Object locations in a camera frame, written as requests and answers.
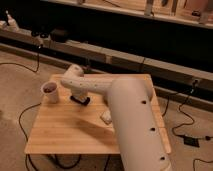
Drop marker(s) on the wooden table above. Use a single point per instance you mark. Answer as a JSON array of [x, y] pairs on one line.
[[70, 128]]

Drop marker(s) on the white bottle on ledge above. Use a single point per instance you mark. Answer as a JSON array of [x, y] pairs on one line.
[[12, 22]]

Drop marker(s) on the black eraser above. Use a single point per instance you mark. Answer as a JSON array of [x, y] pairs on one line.
[[84, 101]]

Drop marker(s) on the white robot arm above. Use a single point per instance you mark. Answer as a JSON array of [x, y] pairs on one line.
[[129, 102]]

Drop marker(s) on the black device on ledge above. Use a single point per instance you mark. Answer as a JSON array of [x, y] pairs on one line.
[[59, 35]]

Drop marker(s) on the small white toy object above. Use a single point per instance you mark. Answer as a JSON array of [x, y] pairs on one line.
[[106, 117]]

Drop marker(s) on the black power adapter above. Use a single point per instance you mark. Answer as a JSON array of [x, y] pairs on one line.
[[191, 141]]

